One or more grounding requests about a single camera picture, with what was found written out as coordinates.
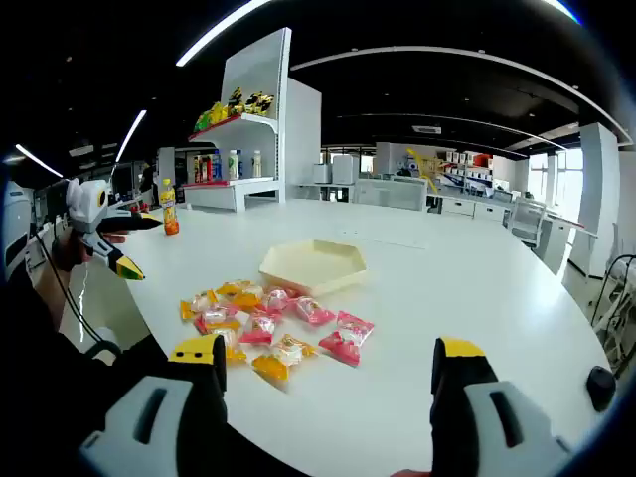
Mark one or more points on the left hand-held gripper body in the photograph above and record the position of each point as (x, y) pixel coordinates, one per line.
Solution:
(87, 208)

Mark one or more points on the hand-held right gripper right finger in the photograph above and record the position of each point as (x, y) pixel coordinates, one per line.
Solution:
(497, 427)

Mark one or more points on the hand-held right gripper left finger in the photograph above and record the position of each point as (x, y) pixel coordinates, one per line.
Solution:
(149, 422)

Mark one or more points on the pile of marshmallows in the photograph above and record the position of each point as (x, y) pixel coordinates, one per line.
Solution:
(258, 323)

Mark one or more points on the cream hexagonal bowl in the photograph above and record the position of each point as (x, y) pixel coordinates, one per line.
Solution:
(313, 261)

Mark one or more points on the person's left hand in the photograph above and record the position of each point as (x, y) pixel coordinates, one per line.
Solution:
(113, 239)

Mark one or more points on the orange juice bottle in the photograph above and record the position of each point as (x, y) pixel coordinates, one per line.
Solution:
(170, 211)

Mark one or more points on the ceiling light strip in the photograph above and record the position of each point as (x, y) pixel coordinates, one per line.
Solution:
(39, 160)
(131, 135)
(223, 31)

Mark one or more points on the white chest device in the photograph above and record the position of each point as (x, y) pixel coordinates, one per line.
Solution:
(17, 213)

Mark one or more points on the person in black shirt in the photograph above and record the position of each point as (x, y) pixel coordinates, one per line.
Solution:
(49, 392)

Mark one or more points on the blue drink bottle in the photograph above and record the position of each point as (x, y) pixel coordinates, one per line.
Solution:
(216, 166)
(241, 165)

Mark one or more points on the black round object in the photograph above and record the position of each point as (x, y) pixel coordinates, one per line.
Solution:
(601, 387)

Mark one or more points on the white bottle green label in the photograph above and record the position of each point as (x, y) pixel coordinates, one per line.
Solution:
(233, 165)

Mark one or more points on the green snack packet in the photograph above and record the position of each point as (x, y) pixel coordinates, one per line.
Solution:
(204, 120)

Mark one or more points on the white table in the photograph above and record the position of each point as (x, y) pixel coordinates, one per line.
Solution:
(447, 298)

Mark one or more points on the white bottle yellow label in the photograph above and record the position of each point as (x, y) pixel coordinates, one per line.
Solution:
(257, 164)

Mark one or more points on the black yellow snack packet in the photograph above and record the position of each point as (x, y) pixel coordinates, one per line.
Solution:
(236, 100)
(259, 102)

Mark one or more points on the white display shelf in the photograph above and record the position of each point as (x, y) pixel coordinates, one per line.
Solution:
(258, 74)

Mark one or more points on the white office chair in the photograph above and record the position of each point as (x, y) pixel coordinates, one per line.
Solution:
(526, 221)

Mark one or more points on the white box appliance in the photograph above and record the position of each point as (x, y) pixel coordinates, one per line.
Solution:
(344, 169)

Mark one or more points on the white cabinet row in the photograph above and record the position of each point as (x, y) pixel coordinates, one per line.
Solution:
(472, 207)

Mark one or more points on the white mesh partition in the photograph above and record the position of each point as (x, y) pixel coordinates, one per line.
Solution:
(390, 193)

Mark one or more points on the yellow crane model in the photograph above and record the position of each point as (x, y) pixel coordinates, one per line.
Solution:
(425, 166)

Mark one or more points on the ceiling air vent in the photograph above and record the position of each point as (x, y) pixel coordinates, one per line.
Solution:
(426, 129)

